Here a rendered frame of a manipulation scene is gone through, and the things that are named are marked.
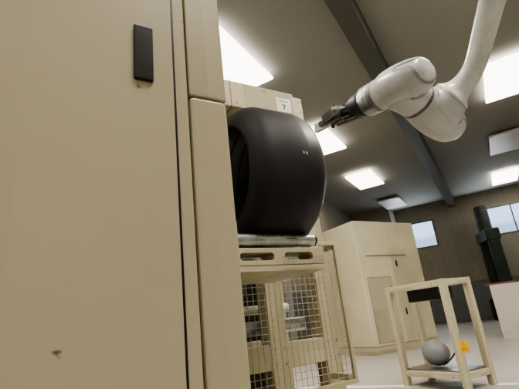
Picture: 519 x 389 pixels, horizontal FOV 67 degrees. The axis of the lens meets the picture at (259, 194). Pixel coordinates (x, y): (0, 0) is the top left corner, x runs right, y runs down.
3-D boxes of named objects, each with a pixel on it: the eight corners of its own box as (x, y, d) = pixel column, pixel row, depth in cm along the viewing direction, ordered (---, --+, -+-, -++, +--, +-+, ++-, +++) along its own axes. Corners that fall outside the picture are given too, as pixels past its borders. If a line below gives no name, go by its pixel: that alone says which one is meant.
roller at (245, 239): (227, 248, 130) (232, 244, 127) (225, 235, 132) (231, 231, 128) (312, 248, 147) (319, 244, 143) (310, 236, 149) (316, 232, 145)
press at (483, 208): (528, 316, 1041) (495, 207, 1136) (531, 318, 958) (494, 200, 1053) (494, 319, 1078) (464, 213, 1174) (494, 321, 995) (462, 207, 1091)
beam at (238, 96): (185, 96, 177) (184, 69, 182) (170, 123, 198) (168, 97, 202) (296, 117, 206) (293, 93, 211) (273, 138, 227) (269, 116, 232)
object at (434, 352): (470, 393, 274) (442, 278, 299) (404, 386, 324) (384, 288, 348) (498, 383, 291) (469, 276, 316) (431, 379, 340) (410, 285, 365)
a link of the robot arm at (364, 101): (367, 76, 107) (352, 85, 112) (369, 106, 106) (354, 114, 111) (390, 82, 112) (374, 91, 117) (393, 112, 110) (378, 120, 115)
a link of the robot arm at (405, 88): (362, 98, 105) (395, 125, 109) (409, 72, 91) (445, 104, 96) (372, 69, 109) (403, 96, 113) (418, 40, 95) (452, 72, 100)
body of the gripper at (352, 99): (375, 93, 116) (354, 104, 124) (354, 87, 112) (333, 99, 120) (377, 116, 115) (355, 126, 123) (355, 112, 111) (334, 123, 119)
